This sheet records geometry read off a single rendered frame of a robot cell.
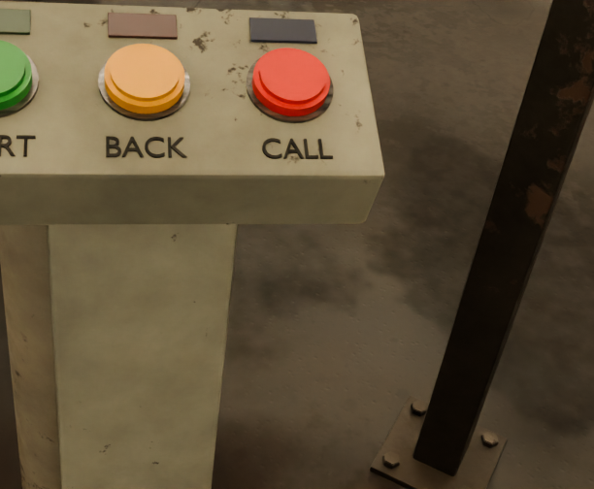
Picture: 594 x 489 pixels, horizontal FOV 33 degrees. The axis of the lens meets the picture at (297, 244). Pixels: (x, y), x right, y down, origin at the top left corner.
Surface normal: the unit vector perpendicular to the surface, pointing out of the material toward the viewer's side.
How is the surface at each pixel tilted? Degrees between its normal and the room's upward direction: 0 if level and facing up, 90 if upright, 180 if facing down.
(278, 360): 0
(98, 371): 90
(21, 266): 90
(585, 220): 0
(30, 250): 90
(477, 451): 0
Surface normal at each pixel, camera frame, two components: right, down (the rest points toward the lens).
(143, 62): 0.16, -0.49
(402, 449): 0.11, -0.76
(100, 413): 0.15, 0.65
